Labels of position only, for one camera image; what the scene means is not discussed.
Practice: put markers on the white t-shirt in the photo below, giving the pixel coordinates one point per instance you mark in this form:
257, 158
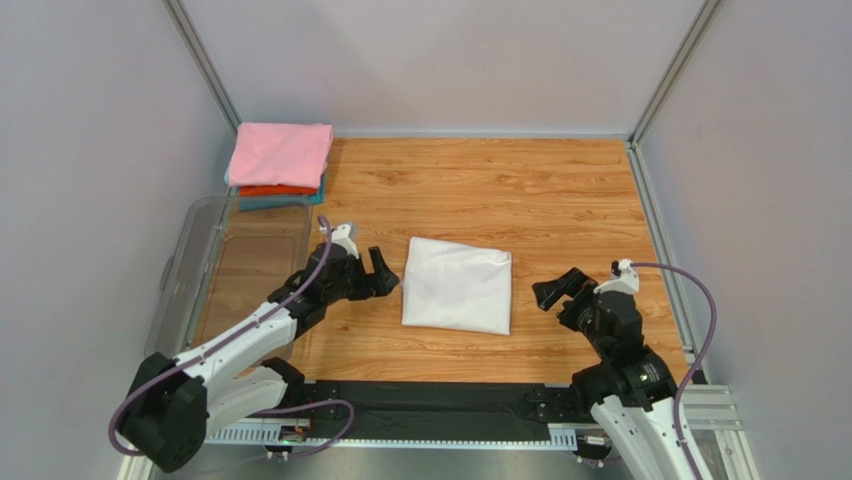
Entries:
453, 286

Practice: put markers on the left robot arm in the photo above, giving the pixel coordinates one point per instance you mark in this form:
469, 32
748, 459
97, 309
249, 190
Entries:
213, 373

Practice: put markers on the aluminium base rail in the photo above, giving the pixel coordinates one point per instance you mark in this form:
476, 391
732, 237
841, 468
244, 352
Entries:
710, 414

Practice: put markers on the left aluminium frame post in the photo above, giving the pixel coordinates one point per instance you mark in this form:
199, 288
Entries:
185, 27

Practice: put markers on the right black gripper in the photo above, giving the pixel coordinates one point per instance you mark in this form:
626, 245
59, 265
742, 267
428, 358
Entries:
575, 297

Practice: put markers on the pink folded t-shirt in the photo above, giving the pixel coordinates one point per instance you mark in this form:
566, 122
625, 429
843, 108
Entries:
272, 154

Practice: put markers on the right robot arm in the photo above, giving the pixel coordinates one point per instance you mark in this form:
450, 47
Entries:
630, 393

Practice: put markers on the clear plastic bin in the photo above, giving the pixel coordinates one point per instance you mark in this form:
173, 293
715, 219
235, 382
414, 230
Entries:
225, 264

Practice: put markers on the aluminium frame post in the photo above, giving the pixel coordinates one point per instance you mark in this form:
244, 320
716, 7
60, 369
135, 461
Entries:
686, 49
185, 27

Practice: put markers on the right aluminium frame post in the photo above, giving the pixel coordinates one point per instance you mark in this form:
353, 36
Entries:
686, 49

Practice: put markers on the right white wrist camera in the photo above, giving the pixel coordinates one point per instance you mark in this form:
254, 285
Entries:
623, 279

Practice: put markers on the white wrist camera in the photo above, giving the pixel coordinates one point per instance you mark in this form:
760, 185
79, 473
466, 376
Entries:
623, 279
342, 235

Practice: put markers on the orange folded t-shirt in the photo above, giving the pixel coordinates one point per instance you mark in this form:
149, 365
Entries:
270, 190

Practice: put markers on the teal folded t-shirt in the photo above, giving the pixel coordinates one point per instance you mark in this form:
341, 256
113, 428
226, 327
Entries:
259, 203

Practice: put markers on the black base mat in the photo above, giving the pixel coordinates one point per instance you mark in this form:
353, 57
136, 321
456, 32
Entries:
446, 411

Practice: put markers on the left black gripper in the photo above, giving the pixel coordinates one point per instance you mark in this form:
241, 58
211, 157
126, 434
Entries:
384, 278

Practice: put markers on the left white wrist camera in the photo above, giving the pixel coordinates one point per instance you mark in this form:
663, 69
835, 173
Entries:
342, 235

